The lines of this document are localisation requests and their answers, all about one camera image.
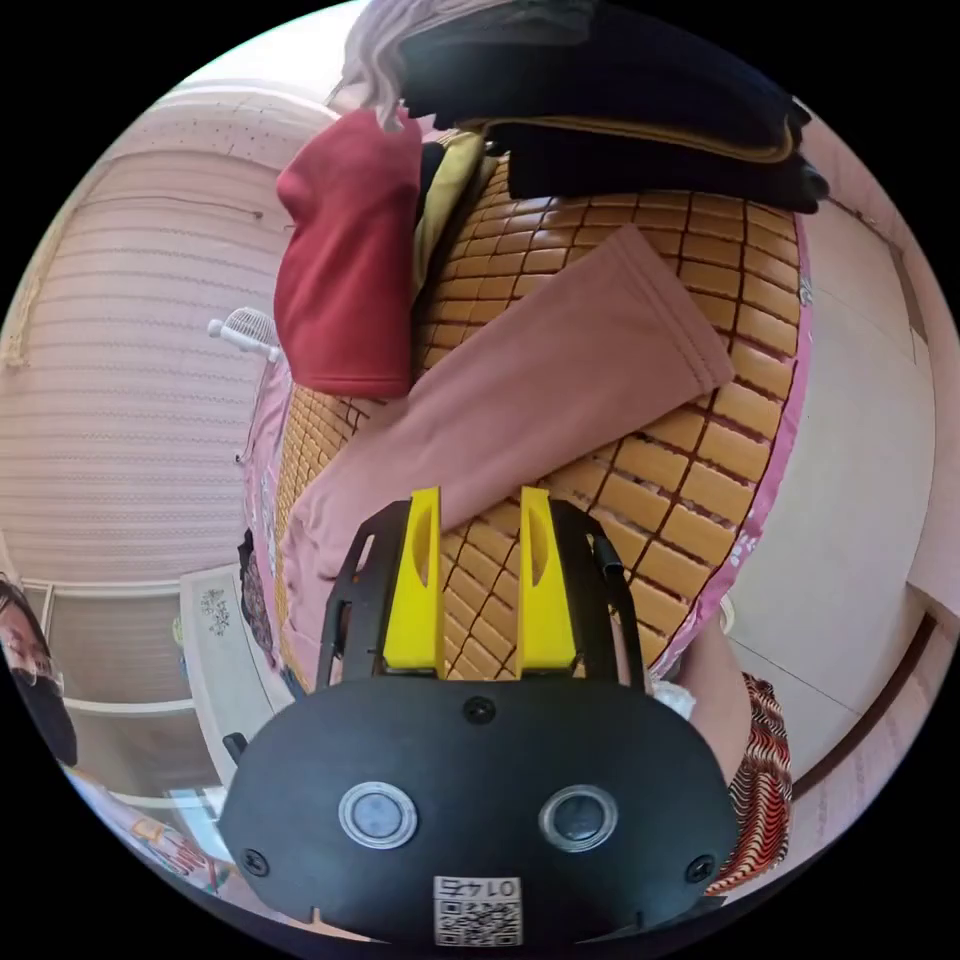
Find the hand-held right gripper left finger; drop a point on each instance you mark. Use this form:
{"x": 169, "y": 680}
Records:
{"x": 416, "y": 600}

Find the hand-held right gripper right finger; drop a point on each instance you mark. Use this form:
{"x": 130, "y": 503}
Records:
{"x": 546, "y": 600}

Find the pink long sleeve shirt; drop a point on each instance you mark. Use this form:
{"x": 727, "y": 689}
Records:
{"x": 540, "y": 360}

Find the bed with woven mat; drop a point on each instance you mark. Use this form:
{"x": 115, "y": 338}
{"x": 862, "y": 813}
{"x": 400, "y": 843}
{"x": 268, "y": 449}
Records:
{"x": 675, "y": 495}

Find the person's body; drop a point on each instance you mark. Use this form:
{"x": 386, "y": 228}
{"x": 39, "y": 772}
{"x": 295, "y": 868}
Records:
{"x": 759, "y": 795}

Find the window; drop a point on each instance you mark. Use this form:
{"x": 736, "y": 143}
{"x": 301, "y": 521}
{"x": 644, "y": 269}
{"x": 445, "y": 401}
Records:
{"x": 120, "y": 645}

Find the small white fan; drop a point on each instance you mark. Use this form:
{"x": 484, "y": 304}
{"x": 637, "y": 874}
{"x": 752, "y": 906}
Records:
{"x": 238, "y": 328}

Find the pile of clothes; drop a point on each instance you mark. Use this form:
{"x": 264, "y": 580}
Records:
{"x": 345, "y": 262}

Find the pink striped curtain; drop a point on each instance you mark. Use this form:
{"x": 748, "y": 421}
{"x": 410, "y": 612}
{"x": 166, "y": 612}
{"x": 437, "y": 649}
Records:
{"x": 135, "y": 375}

